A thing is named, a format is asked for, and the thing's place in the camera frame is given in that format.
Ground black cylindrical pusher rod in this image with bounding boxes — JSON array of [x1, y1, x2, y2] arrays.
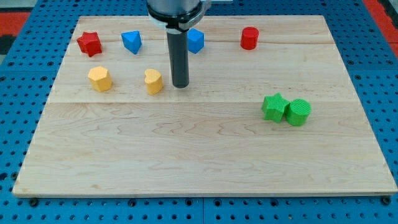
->
[[167, 30, 189, 88]]

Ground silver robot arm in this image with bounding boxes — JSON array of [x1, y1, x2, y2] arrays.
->
[[146, 0, 211, 88]]

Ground red cylinder block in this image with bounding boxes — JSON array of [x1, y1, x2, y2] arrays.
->
[[240, 27, 259, 50]]

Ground blue cube block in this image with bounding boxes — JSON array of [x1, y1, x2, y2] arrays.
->
[[187, 28, 205, 54]]

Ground red star block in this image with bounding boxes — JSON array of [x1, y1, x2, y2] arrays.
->
[[76, 32, 102, 57]]

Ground green cylinder block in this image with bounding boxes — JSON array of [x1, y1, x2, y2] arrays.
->
[[285, 99, 312, 126]]

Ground green star block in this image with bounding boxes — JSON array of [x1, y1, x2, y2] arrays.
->
[[261, 93, 290, 123]]

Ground yellow hexagon block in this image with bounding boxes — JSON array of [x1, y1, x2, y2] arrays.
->
[[88, 66, 113, 92]]

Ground blue triangular block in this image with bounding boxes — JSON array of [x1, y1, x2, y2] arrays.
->
[[121, 30, 142, 55]]

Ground yellow heart block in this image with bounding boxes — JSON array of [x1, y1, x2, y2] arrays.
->
[[144, 68, 164, 95]]

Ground light wooden board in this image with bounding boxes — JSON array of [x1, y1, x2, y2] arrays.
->
[[12, 16, 397, 198]]

